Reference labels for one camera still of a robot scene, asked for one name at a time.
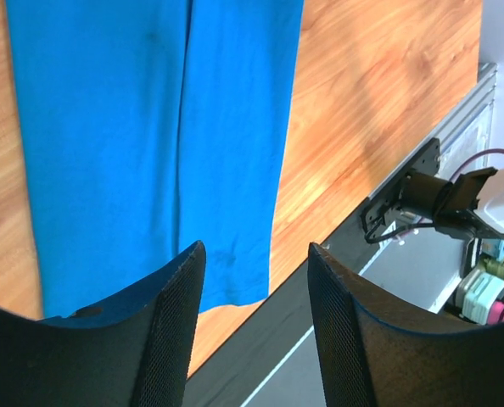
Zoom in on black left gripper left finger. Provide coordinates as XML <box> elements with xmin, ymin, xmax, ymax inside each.
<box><xmin>0</xmin><ymin>242</ymin><xmax>205</xmax><ymax>406</ymax></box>

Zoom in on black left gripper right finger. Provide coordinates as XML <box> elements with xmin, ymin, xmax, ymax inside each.
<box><xmin>307</xmin><ymin>243</ymin><xmax>504</xmax><ymax>406</ymax></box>

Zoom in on colourful objects beside table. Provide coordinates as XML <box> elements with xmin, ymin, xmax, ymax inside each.
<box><xmin>451</xmin><ymin>239</ymin><xmax>504</xmax><ymax>326</ymax></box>

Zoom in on blue t shirt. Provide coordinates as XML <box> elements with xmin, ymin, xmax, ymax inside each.
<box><xmin>6</xmin><ymin>1</ymin><xmax>304</xmax><ymax>317</ymax></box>

